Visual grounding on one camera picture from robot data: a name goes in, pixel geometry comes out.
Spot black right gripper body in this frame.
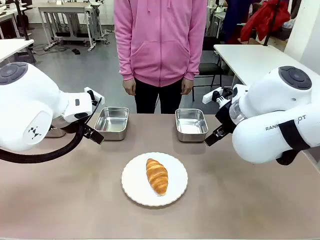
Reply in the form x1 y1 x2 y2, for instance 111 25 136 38
214 99 238 134

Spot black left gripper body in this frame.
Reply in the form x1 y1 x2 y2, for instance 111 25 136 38
51 115 87 136

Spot rectangular steel container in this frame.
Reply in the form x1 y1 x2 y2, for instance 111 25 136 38
93 106 131 142
174 108 209 143

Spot person's left hand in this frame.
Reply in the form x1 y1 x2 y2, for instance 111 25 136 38
180 77 194 96

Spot person's right hand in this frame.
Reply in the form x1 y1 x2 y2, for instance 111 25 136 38
122 76 137 97

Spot black chair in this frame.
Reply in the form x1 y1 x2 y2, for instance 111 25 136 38
191 35 225 102

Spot white side table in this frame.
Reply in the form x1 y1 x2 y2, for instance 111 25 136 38
213 43 294 88
0 38 35 65

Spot white scalloped plate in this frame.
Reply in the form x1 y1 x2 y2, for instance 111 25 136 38
121 151 189 208

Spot black trousers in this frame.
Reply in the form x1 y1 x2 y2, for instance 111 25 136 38
134 77 184 115

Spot golden croissant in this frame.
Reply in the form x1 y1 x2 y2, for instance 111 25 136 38
145 158 169 196

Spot white power strip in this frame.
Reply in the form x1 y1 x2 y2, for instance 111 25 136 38
42 39 58 52

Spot pink zip hoodie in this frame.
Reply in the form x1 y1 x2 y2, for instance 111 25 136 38
113 0 209 88

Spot dark blue garment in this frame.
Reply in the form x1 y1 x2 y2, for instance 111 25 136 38
221 0 252 45

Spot red jacket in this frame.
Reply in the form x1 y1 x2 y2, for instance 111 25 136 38
239 0 291 43

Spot black pole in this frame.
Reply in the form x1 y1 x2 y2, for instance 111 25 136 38
263 0 280 47

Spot grey workbench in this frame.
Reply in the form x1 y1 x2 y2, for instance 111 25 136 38
26 1 104 53

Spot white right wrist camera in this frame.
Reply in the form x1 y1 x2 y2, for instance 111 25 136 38
202 86 224 104

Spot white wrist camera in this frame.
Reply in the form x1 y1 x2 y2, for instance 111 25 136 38
202 86 224 104
83 86 105 106

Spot black sleeved cable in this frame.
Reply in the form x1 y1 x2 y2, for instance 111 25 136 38
0 119 88 165

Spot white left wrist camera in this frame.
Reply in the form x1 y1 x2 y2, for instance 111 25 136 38
83 86 105 106

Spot black strap on arm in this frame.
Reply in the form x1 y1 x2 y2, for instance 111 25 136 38
278 119 312 152

